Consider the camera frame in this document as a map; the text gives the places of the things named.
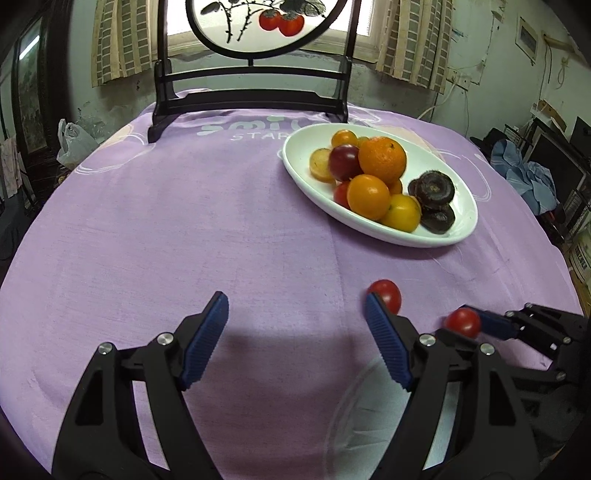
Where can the yellow-green citrus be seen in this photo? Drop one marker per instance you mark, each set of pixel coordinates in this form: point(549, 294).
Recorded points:
point(401, 213)

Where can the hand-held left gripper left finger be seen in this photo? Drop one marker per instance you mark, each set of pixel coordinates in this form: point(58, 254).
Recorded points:
point(205, 337)

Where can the purple tablecloth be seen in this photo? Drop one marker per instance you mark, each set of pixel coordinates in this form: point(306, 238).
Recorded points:
point(184, 230)

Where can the dark wooden cabinet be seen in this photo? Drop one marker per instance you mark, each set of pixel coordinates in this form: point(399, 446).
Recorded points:
point(27, 92)

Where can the white plastic bag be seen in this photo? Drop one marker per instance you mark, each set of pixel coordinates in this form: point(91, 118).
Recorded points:
point(74, 145)

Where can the dark water chestnut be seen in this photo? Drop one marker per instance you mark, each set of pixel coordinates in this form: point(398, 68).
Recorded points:
point(431, 187)
point(437, 220)

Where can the dark wooden painted table screen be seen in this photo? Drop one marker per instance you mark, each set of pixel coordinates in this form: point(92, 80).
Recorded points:
point(249, 99)

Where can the black speaker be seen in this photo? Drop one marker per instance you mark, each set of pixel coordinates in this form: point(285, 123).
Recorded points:
point(582, 136)

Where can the framed wall picture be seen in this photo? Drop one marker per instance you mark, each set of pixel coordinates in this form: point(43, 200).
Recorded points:
point(527, 39)

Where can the blue cloth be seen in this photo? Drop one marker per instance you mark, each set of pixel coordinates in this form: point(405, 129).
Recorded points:
point(526, 177)

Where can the window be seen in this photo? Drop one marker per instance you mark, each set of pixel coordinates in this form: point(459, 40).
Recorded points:
point(369, 18)

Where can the white bucket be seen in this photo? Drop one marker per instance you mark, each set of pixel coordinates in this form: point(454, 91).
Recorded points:
point(582, 258)

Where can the medium smooth orange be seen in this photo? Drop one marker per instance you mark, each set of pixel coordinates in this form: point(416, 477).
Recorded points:
point(368, 196)

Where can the black cloth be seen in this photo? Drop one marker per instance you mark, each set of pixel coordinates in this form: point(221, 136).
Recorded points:
point(487, 143)

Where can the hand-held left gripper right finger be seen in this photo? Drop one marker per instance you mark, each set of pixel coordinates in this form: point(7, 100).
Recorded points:
point(388, 337)

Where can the white wall socket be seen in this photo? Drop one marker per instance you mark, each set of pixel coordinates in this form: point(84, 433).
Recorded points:
point(461, 79)

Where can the large orange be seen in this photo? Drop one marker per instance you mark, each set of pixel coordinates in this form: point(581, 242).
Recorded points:
point(382, 159)

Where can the small orange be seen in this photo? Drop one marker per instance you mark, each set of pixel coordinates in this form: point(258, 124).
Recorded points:
point(344, 137)
point(395, 187)

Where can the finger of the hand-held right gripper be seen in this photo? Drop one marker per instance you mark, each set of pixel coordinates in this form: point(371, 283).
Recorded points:
point(496, 324)
point(455, 340)

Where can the dark red plum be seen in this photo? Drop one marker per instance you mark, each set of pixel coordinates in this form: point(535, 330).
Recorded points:
point(344, 161)

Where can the checked curtain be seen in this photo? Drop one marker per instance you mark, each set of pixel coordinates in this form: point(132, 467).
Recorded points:
point(415, 41)
point(120, 41)

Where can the white oval plate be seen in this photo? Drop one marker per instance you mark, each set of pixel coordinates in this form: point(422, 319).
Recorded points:
point(304, 184)

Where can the black monitor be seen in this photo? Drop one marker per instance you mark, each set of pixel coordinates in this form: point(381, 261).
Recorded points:
point(561, 166)

